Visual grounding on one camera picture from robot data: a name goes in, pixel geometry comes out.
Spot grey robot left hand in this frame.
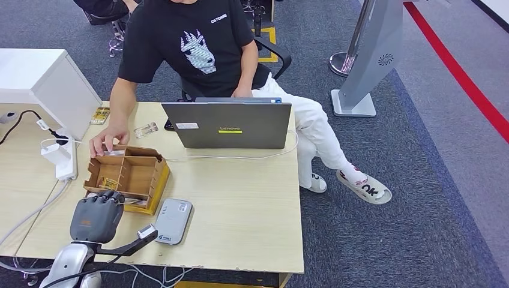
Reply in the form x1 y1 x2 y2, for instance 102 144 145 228
70 190 125 244

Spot white cables under desk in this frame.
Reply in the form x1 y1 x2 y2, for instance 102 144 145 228
87 264 196 288

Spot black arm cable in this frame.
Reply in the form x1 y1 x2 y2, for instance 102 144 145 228
40 254 124 288

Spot grey laptop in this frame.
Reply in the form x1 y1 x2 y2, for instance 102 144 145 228
161 97 293 150

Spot black cable with tag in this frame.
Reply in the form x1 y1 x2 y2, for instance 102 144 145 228
0 110 69 146

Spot white power strip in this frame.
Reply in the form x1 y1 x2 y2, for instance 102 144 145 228
55 129 78 182

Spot pale ID card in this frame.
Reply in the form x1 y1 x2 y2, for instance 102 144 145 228
133 122 160 139

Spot person's right hand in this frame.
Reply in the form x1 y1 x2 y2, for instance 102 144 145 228
89 126 131 159

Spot chrome chair base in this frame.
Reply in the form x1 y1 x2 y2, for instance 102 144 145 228
108 20 127 58

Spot background person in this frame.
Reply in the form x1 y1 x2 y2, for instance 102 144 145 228
73 0 140 26

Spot white charger adapter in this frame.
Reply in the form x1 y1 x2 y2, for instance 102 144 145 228
40 143 71 169

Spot wooden card organiser box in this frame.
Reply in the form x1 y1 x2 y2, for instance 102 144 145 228
82 145 171 216

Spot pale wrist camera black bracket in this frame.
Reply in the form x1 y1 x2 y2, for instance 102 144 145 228
95 224 158 257

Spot chrome stanchion post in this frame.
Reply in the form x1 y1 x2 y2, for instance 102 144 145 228
328 0 376 77

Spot white cabinet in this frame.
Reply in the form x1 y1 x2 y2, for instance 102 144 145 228
0 48 103 140

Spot grey white card reader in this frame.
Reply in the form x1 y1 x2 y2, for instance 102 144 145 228
150 199 194 246

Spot grey kiosk stand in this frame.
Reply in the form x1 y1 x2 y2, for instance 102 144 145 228
331 0 405 118

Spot yellow patterned card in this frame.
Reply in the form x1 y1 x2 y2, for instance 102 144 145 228
89 107 112 125

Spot white power strip cord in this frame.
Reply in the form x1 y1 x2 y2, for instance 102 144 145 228
0 179 71 247

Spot small yellow key card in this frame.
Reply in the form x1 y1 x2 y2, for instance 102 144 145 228
97 176 120 191

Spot black chair base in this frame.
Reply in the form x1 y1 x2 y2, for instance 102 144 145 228
240 0 275 37

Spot patterned room key card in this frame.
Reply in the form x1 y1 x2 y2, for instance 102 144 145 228
119 197 148 209

